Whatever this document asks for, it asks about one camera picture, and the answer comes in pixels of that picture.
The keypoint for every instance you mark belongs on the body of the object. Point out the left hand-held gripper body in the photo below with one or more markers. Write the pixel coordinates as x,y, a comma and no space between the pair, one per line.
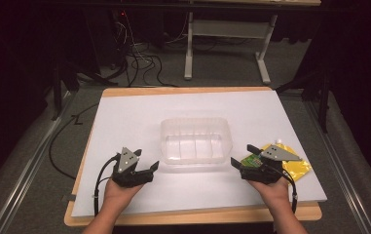
128,164

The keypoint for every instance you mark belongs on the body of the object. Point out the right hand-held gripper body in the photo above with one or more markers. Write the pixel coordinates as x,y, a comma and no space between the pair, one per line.
264,172

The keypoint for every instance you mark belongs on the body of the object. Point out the yellow snack packet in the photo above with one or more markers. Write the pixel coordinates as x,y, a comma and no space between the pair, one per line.
298,169

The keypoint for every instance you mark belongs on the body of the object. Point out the person's right hand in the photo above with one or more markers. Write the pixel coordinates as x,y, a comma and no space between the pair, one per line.
277,195

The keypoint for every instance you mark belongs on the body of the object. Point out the person's left hand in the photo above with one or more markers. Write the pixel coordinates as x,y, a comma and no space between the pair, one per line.
118,196

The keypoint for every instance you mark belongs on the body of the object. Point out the white board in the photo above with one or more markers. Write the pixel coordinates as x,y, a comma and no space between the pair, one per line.
134,120

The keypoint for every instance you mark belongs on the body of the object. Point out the clear plastic container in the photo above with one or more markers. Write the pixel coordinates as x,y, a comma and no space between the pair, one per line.
195,143

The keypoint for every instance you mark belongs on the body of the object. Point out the grey tape piece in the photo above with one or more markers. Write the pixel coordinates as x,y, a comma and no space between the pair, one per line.
68,197

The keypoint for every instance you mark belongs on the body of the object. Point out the wooden table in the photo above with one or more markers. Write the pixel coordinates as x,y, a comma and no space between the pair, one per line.
179,89

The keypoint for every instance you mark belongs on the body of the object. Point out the black stand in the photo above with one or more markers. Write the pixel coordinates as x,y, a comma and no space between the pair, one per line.
61,84
322,94

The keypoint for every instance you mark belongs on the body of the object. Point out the metal floor rail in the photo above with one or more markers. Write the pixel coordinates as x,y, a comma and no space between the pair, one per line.
27,169
339,169

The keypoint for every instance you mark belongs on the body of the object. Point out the white metal desk frame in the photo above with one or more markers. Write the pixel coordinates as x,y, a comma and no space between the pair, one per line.
228,28

